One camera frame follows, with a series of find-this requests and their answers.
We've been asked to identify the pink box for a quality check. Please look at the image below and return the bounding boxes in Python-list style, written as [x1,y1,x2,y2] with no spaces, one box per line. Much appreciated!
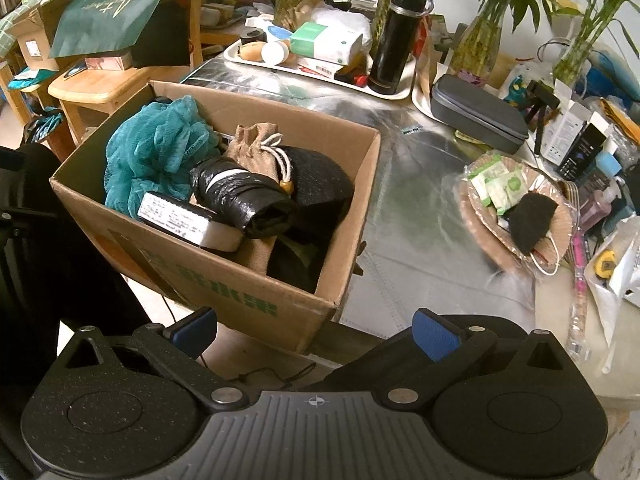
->
[84,54,133,72]

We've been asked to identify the black thermos bottle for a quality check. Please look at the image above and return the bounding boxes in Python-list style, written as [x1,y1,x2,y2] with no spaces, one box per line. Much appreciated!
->
[369,0,435,96]

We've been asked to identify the small black tripod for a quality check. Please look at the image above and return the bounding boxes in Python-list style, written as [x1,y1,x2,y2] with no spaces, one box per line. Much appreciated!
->
[520,80,561,156]

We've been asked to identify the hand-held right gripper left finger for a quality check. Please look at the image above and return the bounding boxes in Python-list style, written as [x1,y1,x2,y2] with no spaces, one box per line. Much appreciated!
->
[57,306,251,406]

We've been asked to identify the blue carton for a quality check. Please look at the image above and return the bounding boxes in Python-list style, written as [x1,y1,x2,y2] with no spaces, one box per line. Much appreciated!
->
[595,152,623,177]

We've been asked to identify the teal mesh bag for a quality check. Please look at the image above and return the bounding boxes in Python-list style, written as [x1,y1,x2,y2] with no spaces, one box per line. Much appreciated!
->
[22,110,66,144]

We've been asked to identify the white blue packet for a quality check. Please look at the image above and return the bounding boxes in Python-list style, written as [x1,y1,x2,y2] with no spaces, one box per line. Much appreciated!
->
[245,17,293,41]

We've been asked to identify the cardboard carton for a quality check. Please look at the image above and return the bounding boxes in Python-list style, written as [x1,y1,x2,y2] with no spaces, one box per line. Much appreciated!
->
[9,0,83,72]

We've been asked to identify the printed white plastic bag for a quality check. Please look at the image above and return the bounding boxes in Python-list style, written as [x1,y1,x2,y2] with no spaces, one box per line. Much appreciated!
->
[500,62,542,107]

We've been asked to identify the wooden chair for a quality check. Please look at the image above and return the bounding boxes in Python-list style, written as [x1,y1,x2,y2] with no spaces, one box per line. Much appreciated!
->
[47,0,208,147]

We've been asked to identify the pink pen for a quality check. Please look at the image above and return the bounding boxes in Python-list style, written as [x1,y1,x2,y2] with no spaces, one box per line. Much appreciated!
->
[574,234,589,302]

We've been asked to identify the black knit cloth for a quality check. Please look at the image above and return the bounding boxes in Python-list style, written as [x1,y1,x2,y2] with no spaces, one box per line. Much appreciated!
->
[272,146,357,221]

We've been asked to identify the tan drawstring pouch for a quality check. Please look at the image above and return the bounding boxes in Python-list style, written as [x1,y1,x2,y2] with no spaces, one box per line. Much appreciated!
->
[222,122,294,196]

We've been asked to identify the black mask with white loops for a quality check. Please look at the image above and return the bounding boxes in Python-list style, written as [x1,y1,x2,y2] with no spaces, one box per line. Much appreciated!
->
[502,192,563,276]

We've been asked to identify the white tray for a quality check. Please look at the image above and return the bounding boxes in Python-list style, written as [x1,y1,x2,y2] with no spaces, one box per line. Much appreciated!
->
[222,37,417,101]

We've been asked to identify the large white green tissue pack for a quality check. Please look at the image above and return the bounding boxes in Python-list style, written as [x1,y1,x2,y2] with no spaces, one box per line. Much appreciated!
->
[289,10,373,66]

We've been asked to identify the silver foil mat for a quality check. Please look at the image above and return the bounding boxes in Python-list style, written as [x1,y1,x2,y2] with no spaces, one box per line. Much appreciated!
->
[180,55,543,343]

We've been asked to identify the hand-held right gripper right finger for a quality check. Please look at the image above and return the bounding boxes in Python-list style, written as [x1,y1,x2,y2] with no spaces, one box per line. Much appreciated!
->
[385,308,571,406]

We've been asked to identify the person's black clothing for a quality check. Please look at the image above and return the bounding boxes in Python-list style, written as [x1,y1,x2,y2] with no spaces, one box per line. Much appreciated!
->
[0,142,153,388]

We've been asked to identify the white plate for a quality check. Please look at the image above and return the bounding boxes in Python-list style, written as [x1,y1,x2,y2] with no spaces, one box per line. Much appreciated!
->
[411,80,451,122]

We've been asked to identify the small black white carton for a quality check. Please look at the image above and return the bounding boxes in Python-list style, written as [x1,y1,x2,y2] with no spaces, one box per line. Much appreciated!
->
[137,191,243,252]

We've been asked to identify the black trash bags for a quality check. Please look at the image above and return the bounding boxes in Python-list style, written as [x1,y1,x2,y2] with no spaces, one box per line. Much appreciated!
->
[190,157,298,240]

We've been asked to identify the red white flat box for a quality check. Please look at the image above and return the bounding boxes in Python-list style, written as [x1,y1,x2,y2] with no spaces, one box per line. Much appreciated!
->
[297,55,346,78]

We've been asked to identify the yellow tape measure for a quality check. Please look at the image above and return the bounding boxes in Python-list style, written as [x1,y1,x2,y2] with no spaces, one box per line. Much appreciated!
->
[594,249,624,282]

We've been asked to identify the round glass dish with packets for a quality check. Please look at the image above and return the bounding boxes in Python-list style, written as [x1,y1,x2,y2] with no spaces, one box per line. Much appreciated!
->
[454,152,581,274]

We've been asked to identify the teal bath loofah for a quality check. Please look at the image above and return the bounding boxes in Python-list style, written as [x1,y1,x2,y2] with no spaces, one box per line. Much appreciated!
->
[104,97,223,218]

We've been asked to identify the grey zip case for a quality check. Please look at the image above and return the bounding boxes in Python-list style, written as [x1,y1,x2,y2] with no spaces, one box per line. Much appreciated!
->
[430,74,531,156]

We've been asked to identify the pink liquid bottle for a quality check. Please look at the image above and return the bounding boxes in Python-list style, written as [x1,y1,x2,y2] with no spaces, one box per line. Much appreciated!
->
[575,186,621,234]

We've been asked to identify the brown cardboard box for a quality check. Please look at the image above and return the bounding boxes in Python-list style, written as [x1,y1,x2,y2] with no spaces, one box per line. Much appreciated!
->
[49,80,382,355]

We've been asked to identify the brown paper bag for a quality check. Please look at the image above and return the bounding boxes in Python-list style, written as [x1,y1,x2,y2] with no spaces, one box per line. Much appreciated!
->
[415,35,451,102]

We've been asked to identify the green white sachet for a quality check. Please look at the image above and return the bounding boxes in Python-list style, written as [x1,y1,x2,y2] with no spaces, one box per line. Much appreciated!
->
[467,165,501,208]
[492,167,528,211]

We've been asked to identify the white bottle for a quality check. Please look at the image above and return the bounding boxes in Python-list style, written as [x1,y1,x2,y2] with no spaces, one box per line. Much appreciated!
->
[261,40,291,66]

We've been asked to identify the green paper bag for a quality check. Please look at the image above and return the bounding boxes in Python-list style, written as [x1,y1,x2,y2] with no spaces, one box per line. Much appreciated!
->
[50,0,188,58]

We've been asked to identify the orange yellow packet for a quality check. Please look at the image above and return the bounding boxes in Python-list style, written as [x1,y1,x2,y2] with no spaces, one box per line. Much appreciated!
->
[600,99,640,132]

